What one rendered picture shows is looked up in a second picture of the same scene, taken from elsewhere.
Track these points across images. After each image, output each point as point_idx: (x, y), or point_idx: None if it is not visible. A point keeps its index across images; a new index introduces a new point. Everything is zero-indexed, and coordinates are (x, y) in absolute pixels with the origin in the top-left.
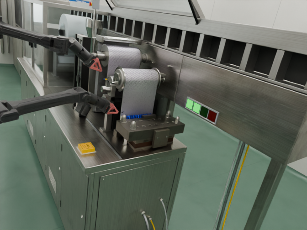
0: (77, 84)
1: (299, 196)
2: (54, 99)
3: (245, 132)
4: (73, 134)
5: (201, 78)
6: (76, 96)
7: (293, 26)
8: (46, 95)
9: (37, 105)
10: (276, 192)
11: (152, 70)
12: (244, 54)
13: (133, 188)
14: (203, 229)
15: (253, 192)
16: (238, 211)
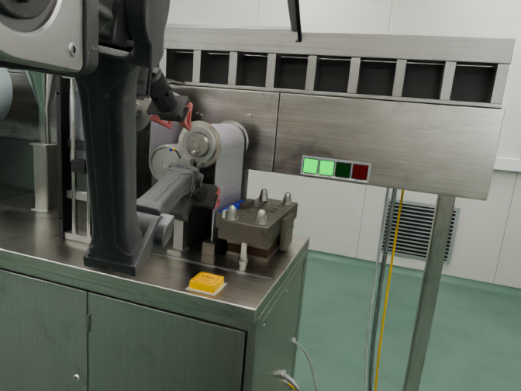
0: (74, 178)
1: (358, 282)
2: (179, 188)
3: (422, 178)
4: (142, 274)
5: (326, 122)
6: (192, 177)
7: None
8: (163, 182)
9: (170, 203)
10: (336, 288)
11: (232, 125)
12: (397, 74)
13: (279, 330)
14: (308, 374)
15: (316, 299)
16: (322, 329)
